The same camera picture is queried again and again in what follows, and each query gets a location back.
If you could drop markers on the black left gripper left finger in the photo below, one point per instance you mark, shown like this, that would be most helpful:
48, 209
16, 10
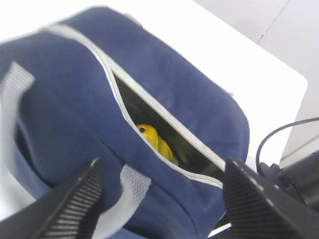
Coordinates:
69, 211

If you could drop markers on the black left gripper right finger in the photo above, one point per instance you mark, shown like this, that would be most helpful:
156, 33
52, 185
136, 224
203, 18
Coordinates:
257, 209

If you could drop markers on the yellow pear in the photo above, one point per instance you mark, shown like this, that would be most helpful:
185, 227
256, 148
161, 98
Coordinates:
151, 134

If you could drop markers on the navy blue lunch bag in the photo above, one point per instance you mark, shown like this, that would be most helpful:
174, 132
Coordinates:
76, 91

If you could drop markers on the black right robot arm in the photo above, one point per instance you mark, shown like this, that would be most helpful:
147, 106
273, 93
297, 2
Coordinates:
299, 179

